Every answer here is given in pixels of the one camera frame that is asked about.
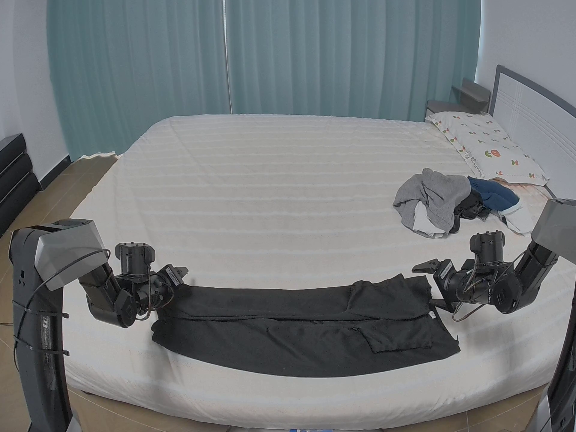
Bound white garment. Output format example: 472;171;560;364
412;201;446;238
493;201;535;237

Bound white printed pillow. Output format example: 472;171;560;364
425;111;551;185

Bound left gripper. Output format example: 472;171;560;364
157;265;190;294

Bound blue-green curtain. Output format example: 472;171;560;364
47;0;231;158
223;0;481;120

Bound black T-shirt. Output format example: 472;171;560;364
151;274;462;378

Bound black chest of drawers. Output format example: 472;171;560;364
0;132;43;237

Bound grey bedside table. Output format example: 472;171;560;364
426;78;491;116

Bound grey garment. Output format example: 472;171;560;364
393;168;471;235

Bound black cable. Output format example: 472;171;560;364
11;249;112;354

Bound black shiny garment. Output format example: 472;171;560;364
450;188;492;234

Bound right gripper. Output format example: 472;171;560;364
411;260;471;313

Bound dark blue garment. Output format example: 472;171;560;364
467;176;519;210

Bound bed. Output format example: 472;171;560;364
67;63;576;432

